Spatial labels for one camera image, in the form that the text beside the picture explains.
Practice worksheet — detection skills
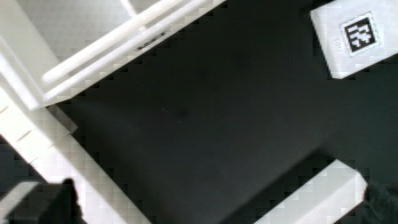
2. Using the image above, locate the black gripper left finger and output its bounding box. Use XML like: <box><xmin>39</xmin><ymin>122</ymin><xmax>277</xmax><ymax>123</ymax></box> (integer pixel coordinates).
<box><xmin>0</xmin><ymin>179</ymin><xmax>85</xmax><ymax>224</ymax></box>

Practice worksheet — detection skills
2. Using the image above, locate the white U-shaped table fence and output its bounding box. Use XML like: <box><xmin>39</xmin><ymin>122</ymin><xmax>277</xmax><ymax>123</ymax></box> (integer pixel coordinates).
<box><xmin>0</xmin><ymin>0</ymin><xmax>149</xmax><ymax>224</ymax></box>

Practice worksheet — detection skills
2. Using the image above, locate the white cabinet door panel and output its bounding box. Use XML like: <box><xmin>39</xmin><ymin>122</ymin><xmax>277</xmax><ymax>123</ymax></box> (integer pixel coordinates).
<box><xmin>311</xmin><ymin>0</ymin><xmax>398</xmax><ymax>79</ymax></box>
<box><xmin>254</xmin><ymin>160</ymin><xmax>368</xmax><ymax>224</ymax></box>

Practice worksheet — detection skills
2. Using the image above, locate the white cabinet body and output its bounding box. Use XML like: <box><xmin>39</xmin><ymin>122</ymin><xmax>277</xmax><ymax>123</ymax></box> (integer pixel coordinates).
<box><xmin>43</xmin><ymin>0</ymin><xmax>226</xmax><ymax>106</ymax></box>

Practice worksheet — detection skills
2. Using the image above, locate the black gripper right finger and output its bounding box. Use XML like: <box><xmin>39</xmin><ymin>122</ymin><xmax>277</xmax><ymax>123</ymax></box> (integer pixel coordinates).
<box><xmin>361</xmin><ymin>186</ymin><xmax>398</xmax><ymax>224</ymax></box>

